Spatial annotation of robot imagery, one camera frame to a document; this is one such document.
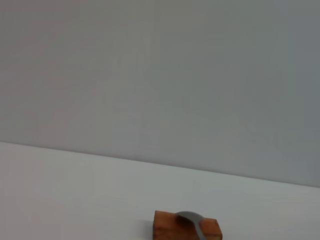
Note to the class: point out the reddish brown wooden block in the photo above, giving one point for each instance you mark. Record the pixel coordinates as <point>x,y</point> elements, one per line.
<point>170,227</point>

